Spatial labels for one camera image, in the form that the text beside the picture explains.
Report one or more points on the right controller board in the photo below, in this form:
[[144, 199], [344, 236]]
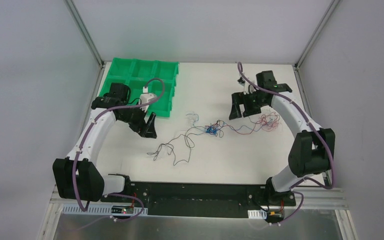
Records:
[[275, 216]]

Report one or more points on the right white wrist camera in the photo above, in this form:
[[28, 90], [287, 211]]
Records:
[[247, 87]]

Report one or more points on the left controller board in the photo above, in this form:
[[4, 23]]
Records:
[[122, 210]]

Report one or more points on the controller board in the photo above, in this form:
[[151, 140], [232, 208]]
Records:
[[275, 216], [122, 210]]

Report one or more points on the white slotted cable duct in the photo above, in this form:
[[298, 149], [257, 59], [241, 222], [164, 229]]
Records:
[[99, 210]]

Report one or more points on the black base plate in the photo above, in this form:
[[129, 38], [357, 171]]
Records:
[[194, 208]]

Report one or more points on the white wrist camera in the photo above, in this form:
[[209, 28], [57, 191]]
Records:
[[247, 87], [146, 96]]

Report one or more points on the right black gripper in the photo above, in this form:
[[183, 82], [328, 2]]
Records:
[[245, 103]]

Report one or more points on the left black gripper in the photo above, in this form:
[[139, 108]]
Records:
[[142, 124]]

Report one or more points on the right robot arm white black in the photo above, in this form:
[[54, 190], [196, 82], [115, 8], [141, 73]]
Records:
[[312, 150]]

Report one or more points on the green compartment tray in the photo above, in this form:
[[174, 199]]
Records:
[[136, 72]]

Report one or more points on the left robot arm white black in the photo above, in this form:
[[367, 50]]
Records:
[[76, 175]]

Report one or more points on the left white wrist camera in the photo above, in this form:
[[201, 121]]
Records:
[[146, 96]]

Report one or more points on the aluminium frame rail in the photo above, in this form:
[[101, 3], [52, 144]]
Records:
[[154, 193]]

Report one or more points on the right white slotted duct piece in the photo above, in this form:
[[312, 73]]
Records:
[[257, 214]]

